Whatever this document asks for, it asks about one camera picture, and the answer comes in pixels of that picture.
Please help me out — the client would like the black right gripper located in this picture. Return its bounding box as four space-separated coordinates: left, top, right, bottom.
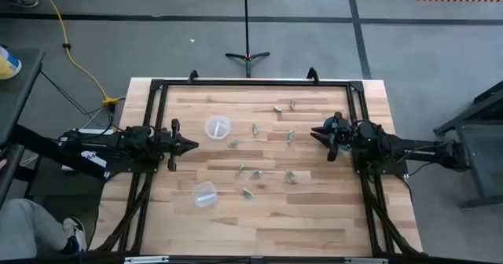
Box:
310 112 354 163

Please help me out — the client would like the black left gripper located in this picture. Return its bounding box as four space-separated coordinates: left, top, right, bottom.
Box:
155 118 200 173

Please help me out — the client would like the clear plastic cup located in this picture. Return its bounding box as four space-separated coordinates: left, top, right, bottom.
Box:
191 181 218 209
204 115 232 141

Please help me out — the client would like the black tripod stand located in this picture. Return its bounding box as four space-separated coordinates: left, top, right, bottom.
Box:
225 0 271 79

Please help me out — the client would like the person's white shoe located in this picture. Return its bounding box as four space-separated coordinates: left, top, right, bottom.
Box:
61 216 89 255

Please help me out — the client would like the dark grey metal cart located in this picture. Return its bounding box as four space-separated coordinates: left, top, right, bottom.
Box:
432 81 503 211

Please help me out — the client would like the black side table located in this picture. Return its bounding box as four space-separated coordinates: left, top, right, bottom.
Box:
0 46 46 147

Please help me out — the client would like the person's grey trouser leg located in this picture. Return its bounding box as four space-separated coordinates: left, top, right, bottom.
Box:
0 198 71 262

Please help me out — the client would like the yellow blue white container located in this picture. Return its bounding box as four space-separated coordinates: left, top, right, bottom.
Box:
0 46 23 80

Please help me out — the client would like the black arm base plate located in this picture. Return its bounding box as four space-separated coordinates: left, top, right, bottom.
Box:
352 144 410 178
104 157 161 175

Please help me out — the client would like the black aluminium table frame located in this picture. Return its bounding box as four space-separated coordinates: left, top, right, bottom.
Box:
90 67 424 257

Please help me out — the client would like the silver metal bracket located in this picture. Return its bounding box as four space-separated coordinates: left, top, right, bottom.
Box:
343 257 389 264
123 255 171 264

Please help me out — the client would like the thin black floor cable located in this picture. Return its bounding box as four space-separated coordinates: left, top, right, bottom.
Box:
39 70 116 119

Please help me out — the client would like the yellow extension cable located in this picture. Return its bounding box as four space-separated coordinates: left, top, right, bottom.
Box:
35 0 119 108

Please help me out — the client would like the black stand frame with caster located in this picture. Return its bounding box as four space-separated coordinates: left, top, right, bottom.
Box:
0 123 113 233

